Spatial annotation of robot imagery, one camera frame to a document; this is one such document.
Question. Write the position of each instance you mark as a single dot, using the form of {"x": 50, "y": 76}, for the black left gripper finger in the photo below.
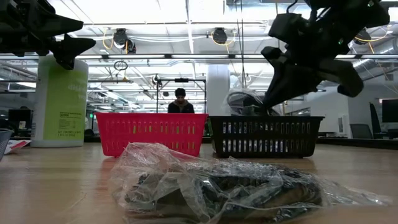
{"x": 62, "y": 26}
{"x": 73, "y": 49}

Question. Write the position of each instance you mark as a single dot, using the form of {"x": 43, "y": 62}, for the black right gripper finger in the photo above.
{"x": 345, "y": 77}
{"x": 292, "y": 81}

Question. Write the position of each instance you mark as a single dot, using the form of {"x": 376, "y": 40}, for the black item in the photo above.
{"x": 161, "y": 186}
{"x": 242, "y": 102}
{"x": 295, "y": 189}

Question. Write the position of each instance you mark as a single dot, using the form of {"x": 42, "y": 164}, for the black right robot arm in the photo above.
{"x": 357, "y": 12}

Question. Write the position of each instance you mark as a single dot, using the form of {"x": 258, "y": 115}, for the black plastic basket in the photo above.
{"x": 264, "y": 119}

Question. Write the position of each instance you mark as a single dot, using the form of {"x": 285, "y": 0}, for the tall black chair back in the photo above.
{"x": 374, "y": 121}

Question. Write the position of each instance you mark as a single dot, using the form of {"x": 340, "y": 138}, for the white green wipes canister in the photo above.
{"x": 59, "y": 102}

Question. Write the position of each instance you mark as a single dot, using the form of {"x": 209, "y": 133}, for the black monitor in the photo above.
{"x": 18, "y": 116}
{"x": 390, "y": 110}

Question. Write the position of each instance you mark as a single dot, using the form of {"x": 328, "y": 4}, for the red plastic basket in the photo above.
{"x": 149, "y": 116}

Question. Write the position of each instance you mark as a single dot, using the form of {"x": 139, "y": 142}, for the person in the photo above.
{"x": 181, "y": 107}

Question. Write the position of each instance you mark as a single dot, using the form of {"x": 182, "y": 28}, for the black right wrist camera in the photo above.
{"x": 284, "y": 26}

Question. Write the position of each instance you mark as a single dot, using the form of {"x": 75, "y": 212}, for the black station frame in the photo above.
{"x": 181, "y": 80}

